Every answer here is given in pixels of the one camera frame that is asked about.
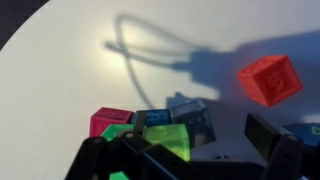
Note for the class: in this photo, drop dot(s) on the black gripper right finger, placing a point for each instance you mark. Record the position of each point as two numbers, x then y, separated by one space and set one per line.
289 157

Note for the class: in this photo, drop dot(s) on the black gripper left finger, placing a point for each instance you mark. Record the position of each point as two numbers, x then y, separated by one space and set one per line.
129 152

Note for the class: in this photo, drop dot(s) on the lime green block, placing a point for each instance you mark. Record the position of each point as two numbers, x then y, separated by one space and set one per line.
174 137

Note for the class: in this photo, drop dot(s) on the bright green block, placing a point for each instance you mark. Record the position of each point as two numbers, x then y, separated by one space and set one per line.
109 133

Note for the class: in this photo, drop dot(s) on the magenta block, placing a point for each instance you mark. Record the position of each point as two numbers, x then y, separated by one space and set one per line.
101 119

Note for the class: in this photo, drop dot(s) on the blue block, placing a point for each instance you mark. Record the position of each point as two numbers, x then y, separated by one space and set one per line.
155 117

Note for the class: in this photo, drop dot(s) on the orange block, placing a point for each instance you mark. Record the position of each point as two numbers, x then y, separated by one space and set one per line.
270 80

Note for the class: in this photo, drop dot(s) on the gray block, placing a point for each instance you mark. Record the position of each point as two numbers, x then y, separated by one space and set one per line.
195 116

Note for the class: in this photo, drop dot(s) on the blue number four cube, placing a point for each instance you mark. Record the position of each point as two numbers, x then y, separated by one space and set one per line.
308 132

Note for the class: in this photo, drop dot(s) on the round white table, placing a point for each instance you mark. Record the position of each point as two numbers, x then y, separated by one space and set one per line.
62 60

